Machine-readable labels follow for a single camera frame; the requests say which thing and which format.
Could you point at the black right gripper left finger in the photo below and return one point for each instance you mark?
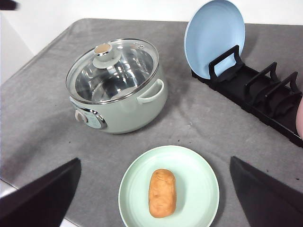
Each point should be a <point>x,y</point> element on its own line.
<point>43,201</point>

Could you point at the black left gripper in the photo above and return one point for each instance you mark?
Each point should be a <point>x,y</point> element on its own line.
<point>8,5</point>

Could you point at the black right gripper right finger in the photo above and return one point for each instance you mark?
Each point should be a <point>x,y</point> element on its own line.
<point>269,202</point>

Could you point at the green plate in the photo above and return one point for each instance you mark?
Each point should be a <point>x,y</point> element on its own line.
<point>196,185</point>

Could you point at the brown potato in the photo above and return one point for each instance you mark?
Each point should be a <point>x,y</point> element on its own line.
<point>162,193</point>

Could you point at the glass lid with green knob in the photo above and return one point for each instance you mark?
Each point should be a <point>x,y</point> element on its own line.
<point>111,70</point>

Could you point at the dark red plate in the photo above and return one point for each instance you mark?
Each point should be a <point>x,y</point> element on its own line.
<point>299,118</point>

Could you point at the black plate rack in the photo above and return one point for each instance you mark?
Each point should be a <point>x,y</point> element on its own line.
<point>259,90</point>

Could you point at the green electric steamer pot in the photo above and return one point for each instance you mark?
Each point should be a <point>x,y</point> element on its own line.
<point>127,114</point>

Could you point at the blue plate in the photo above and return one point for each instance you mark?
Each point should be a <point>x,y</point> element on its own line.
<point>215,28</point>

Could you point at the grey table cloth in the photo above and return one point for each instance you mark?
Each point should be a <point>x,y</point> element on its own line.
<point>40,132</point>

